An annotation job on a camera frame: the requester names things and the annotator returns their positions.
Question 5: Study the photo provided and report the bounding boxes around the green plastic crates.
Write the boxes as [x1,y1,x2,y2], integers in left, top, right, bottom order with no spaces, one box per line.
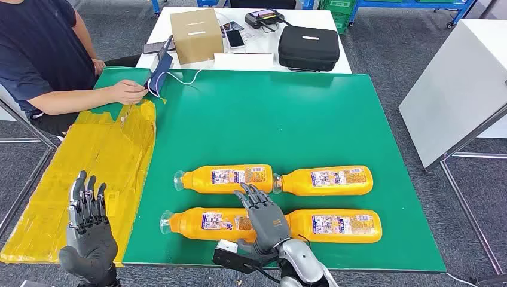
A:
[319,0,358,36]

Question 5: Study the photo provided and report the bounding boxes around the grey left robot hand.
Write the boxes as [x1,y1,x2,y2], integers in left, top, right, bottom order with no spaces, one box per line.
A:
[58,170,120,287]

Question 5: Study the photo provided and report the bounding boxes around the tablet in blue cover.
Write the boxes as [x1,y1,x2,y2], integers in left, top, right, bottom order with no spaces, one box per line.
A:
[143,35,175,99]

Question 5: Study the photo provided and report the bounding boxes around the black remote controller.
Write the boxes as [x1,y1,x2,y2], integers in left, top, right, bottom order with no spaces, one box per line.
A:
[244,8,287,31]

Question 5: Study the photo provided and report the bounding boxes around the white desk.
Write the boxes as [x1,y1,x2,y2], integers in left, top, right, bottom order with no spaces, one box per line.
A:
[136,5,353,75]

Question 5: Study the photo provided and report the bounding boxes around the orange detergent bottle clear cap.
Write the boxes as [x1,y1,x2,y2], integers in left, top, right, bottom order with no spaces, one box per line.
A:
[273,165,374,197]
[285,209,383,244]
[159,207,258,243]
[173,164,274,195]

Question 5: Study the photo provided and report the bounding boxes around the grey metal frame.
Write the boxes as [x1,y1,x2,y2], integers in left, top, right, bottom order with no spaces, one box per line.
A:
[0,97,58,239]

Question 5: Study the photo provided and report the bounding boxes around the person's left hand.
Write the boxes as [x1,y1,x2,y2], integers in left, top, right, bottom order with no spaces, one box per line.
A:
[91,58,107,77]

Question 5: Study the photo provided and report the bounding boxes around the person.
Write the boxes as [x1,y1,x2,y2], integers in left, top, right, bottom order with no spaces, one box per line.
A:
[0,0,149,138]

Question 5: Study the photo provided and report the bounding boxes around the person's right hand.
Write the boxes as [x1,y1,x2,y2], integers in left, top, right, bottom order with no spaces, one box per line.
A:
[109,79,149,106]

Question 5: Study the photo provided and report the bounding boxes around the white charging cable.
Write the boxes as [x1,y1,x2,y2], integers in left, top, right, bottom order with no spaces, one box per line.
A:
[165,59,215,86]

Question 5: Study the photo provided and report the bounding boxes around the dark phone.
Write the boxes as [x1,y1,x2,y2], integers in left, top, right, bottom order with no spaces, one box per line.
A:
[142,41,176,55]

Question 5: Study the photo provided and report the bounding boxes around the yellow taped cardboard sheet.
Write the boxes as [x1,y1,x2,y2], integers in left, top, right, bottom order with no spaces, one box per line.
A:
[0,99,157,265]

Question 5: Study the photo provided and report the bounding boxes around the black smartphone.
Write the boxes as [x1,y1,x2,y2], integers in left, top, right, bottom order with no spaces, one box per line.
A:
[225,29,246,50]

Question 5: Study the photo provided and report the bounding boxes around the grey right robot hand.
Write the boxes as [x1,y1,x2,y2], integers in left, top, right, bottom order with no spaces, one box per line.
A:
[233,182,292,255]

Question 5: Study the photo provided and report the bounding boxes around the black zip case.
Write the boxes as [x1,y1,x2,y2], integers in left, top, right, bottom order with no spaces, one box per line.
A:
[277,25,341,73]

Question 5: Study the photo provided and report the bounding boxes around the white side table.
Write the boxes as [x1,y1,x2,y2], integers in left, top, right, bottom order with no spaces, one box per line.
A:
[399,19,507,278]

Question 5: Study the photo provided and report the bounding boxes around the patterned phone case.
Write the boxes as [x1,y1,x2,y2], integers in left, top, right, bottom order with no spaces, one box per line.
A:
[221,20,245,33]

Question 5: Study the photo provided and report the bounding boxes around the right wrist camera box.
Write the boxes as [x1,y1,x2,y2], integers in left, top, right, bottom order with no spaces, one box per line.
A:
[212,239,278,275]

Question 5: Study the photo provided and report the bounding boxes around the brown cardboard box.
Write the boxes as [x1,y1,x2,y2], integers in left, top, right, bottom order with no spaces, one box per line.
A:
[170,8,225,65]

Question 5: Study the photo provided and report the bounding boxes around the green table mat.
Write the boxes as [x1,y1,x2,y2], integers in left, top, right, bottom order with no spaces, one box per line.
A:
[94,67,447,274]

